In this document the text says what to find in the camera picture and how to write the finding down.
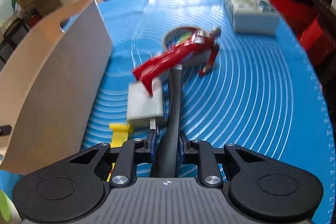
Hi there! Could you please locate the yellow plastic toy tool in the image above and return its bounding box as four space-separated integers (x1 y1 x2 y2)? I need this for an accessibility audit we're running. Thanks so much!
106 122 134 183

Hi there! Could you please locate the white power adapter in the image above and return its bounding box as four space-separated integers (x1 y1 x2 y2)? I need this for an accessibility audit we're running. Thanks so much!
126 78 166 131

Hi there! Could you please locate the red silver hero figure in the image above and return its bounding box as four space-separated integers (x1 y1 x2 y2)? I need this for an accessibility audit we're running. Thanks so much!
132 27 222 96

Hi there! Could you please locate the beige plastic storage bin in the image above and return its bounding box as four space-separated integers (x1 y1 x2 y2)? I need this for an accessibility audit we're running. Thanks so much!
1 0 113 175

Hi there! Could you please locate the blue silicone baking mat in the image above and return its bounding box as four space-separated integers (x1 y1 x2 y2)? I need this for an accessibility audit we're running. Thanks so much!
12 0 335 223

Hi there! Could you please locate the tissue box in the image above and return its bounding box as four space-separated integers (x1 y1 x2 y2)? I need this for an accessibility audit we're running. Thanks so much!
223 0 280 36

